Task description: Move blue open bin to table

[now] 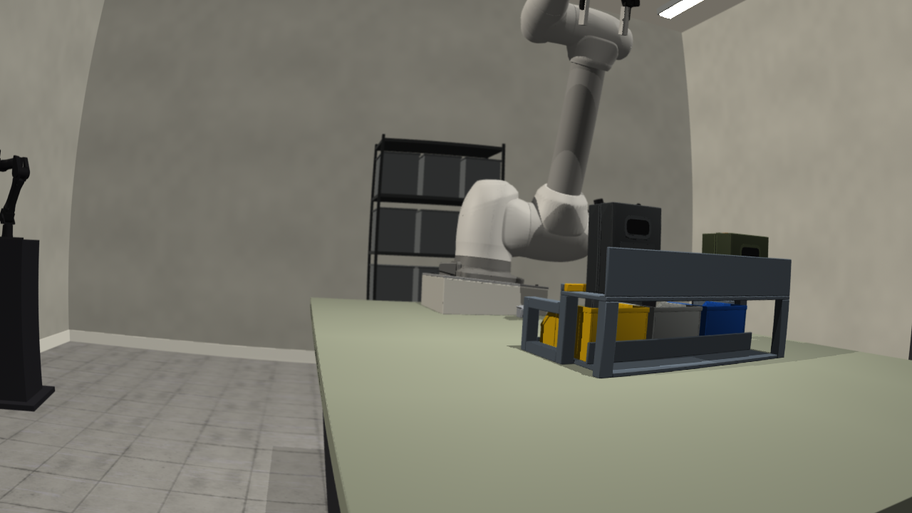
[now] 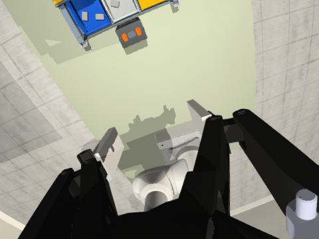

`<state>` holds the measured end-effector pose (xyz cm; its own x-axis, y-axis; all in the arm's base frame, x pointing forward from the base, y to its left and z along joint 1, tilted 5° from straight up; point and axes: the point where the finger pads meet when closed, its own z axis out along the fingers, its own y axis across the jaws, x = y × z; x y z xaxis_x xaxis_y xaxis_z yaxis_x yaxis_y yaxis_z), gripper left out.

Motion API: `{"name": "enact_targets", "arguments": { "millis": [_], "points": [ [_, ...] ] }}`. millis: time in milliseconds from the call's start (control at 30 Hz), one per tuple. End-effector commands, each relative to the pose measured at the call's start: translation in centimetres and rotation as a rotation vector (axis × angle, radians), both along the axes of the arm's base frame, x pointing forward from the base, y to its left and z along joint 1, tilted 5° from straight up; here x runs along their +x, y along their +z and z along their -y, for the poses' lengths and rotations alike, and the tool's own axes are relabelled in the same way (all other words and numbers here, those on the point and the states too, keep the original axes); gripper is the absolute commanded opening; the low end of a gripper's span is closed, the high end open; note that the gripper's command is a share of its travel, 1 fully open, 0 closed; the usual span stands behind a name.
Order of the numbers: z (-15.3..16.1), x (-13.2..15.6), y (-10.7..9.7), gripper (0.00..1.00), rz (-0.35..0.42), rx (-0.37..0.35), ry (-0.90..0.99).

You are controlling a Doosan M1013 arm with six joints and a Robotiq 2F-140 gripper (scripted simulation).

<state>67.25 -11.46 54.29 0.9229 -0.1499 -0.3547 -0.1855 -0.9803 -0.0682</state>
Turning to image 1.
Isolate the blue bin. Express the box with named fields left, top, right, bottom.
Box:
left=699, top=301, right=747, bottom=336

